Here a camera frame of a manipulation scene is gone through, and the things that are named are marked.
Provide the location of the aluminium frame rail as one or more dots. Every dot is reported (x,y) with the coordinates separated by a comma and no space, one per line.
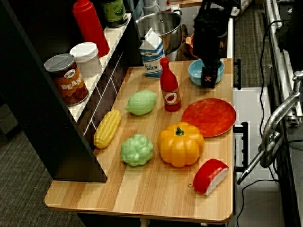
(278,59)

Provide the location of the green toy lime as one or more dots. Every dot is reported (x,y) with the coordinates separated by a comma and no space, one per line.
(141,102)

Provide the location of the white lidded jar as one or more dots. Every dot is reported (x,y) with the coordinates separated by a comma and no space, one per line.
(86,59)

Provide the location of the metal clamp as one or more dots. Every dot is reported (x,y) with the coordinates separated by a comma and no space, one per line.
(272,127)

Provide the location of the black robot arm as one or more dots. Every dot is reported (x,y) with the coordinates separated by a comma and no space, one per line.
(220,2)

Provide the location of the red plate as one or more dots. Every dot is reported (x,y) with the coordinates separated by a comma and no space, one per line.
(209,117)

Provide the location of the orange toy pot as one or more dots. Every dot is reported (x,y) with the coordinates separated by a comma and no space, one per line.
(190,43)

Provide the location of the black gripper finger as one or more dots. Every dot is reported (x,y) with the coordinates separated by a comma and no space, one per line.
(208,79)
(216,75)

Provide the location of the toy beans can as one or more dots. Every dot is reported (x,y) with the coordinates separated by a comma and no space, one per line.
(68,82)

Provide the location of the red ketchup squeeze bottle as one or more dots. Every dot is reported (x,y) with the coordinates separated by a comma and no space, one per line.
(91,28)

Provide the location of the toy milk carton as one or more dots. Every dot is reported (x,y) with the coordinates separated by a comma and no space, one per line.
(151,59)

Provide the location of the red sauce bottle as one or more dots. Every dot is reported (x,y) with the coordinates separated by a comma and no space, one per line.
(170,87)

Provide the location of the light blue bowl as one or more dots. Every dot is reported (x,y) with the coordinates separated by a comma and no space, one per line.
(196,73)

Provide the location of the green toy grapes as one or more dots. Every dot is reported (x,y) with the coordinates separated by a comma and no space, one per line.
(136,150)

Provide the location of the yellow toy corn cob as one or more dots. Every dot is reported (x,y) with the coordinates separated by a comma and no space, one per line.
(107,128)

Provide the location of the black shelf unit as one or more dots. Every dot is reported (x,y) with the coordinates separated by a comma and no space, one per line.
(35,106)

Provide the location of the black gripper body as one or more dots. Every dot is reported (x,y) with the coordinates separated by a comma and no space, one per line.
(209,37)

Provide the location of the orange toy pumpkin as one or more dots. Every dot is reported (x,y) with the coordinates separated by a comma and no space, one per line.
(181,146)

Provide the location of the toy peas can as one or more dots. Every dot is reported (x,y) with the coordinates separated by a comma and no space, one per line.
(114,13)

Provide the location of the red toy cheese wedge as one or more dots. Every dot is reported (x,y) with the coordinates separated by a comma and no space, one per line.
(209,176)

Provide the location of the stainless steel pot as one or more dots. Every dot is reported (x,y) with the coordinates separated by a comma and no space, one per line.
(170,35)

